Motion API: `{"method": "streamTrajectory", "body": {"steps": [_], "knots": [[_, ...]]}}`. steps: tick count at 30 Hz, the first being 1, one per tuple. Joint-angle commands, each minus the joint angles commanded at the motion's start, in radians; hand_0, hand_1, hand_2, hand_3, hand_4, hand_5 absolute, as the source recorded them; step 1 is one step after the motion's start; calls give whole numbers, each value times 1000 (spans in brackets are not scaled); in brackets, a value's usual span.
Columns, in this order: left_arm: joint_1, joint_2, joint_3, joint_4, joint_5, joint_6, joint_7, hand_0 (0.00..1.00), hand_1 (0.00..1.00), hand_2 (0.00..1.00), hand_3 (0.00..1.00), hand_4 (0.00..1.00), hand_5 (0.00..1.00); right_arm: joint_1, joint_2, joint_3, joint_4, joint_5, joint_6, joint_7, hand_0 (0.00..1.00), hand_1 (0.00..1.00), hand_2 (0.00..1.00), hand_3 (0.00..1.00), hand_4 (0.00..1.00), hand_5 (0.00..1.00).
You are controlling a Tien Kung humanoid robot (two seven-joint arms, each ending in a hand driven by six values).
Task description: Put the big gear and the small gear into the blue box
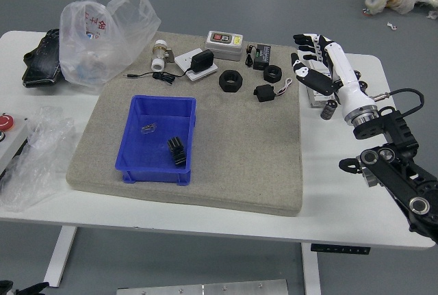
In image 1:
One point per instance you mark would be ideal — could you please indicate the grey box red stop button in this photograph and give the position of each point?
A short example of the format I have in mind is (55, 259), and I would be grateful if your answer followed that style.
(12, 137)

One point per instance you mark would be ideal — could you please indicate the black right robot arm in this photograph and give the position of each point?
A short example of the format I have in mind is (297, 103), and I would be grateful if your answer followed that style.
(400, 172)

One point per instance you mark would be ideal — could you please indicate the white wall switch plate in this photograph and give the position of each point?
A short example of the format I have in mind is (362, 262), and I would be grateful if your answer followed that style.
(183, 60)

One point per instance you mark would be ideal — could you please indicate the brass valve white pipe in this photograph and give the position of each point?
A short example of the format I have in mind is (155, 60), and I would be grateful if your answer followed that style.
(158, 59)

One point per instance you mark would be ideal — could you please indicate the grey-brown mat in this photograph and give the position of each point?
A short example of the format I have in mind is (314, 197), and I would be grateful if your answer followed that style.
(239, 158)

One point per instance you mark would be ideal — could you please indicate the black capacitor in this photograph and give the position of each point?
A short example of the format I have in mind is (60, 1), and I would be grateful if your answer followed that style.
(363, 86)
(329, 110)
(358, 75)

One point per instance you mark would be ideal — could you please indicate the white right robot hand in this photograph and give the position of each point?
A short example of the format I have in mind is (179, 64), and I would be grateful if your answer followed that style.
(342, 65)

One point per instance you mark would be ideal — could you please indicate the white table leg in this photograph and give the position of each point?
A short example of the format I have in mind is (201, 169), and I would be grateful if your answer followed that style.
(311, 271)
(60, 257)

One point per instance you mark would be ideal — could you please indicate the white circuit breaker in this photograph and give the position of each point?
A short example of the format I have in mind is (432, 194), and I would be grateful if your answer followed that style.
(315, 100)

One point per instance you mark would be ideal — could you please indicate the grey switch box yellow label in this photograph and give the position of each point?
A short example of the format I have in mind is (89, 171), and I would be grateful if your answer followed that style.
(222, 47)

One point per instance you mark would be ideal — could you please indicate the clear plastic wrap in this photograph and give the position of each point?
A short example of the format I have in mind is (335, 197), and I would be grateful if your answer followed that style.
(31, 165)

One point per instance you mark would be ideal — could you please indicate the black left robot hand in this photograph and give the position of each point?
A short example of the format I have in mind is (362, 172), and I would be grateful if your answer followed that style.
(7, 288)

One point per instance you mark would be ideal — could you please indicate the white paper scrap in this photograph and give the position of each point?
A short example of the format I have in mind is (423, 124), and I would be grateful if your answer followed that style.
(391, 25)

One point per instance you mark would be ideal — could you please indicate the blue plastic box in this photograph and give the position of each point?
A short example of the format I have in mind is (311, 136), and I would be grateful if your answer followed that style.
(143, 158)

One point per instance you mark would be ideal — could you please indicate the black table control panel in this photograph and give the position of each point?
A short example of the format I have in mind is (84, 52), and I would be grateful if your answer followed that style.
(338, 250)

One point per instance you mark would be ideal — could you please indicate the translucent plastic bag red print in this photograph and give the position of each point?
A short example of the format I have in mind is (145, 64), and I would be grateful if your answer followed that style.
(89, 59)

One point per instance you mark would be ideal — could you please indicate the big black nut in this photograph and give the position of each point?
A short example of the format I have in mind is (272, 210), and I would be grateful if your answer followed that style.
(226, 86)

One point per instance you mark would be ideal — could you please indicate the black pouch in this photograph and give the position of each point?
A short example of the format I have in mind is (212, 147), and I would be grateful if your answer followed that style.
(39, 62)

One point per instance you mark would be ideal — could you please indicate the black gear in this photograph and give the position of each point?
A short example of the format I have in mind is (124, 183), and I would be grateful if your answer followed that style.
(176, 151)

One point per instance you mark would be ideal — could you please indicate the silver metal plate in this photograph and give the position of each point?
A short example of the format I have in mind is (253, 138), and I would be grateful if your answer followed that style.
(205, 289)

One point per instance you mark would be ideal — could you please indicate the black module green connector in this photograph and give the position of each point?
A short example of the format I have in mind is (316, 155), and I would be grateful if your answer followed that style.
(263, 56)

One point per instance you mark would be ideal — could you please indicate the black power adapter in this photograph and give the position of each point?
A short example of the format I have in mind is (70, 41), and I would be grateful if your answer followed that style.
(202, 59)

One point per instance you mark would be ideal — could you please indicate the small black nut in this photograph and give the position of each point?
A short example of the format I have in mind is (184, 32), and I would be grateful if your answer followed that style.
(268, 77)

